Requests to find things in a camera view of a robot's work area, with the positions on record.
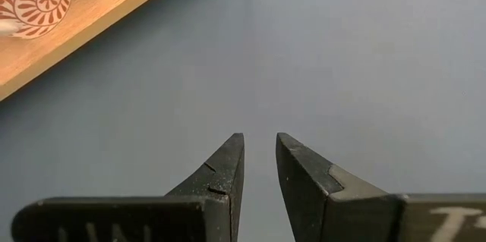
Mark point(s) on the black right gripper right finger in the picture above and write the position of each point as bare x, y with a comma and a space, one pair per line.
322, 204

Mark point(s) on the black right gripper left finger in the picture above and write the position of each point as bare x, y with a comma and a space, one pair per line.
212, 196

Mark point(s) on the wooden tray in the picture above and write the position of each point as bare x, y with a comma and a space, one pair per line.
95, 3

